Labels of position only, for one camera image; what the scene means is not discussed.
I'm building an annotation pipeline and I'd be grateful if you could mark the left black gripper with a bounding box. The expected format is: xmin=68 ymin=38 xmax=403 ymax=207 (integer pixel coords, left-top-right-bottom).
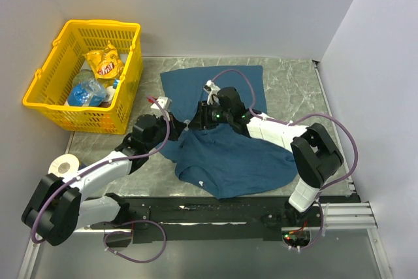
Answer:
xmin=145 ymin=110 xmax=186 ymax=151

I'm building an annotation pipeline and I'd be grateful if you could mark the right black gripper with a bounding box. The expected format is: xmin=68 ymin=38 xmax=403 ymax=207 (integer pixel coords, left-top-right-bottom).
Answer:
xmin=187 ymin=101 xmax=233 ymax=131

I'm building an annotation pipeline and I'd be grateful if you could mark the blue t-shirt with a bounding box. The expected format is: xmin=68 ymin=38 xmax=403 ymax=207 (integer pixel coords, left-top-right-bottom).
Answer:
xmin=160 ymin=65 xmax=297 ymax=199

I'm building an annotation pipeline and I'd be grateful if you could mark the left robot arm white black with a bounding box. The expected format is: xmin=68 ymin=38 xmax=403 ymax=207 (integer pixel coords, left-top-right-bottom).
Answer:
xmin=22 ymin=113 xmax=187 ymax=246

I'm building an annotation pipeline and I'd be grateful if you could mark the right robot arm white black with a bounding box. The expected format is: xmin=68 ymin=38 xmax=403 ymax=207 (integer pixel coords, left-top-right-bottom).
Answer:
xmin=188 ymin=80 xmax=344 ymax=226

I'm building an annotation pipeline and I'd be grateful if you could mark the small white bottle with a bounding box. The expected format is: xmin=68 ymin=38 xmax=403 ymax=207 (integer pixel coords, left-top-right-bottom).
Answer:
xmin=104 ymin=79 xmax=120 ymax=103

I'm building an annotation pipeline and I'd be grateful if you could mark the blue plastic bag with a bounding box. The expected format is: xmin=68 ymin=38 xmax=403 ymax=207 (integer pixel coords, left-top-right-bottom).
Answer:
xmin=67 ymin=79 xmax=107 ymax=107

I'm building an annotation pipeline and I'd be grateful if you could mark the yellow snack bag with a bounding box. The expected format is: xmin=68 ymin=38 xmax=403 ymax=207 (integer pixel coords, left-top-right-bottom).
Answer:
xmin=84 ymin=41 xmax=125 ymax=80

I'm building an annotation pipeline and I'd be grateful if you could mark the toilet paper roll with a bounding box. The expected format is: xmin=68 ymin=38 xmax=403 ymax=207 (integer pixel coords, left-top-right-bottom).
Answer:
xmin=48 ymin=154 xmax=86 ymax=177

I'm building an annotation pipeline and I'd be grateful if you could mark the yellow plastic basket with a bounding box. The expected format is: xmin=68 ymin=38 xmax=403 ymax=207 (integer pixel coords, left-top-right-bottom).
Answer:
xmin=22 ymin=20 xmax=143 ymax=135

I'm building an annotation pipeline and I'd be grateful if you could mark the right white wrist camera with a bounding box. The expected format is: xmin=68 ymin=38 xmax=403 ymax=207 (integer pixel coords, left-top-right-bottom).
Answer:
xmin=203 ymin=80 xmax=220 ymax=105

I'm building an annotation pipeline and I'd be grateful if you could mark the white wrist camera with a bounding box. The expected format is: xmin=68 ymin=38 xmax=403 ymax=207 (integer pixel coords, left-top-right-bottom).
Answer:
xmin=203 ymin=80 xmax=220 ymax=105
xmin=148 ymin=97 xmax=172 ymax=116

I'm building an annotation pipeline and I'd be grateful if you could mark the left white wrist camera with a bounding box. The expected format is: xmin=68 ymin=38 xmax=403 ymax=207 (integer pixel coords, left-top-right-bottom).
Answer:
xmin=148 ymin=97 xmax=172 ymax=116

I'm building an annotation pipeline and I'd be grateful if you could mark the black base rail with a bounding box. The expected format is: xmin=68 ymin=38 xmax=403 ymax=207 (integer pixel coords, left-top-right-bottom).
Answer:
xmin=88 ymin=195 xmax=360 ymax=244

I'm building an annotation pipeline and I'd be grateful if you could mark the aluminium frame rail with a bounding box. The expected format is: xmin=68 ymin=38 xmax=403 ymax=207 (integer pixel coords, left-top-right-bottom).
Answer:
xmin=17 ymin=201 xmax=394 ymax=278

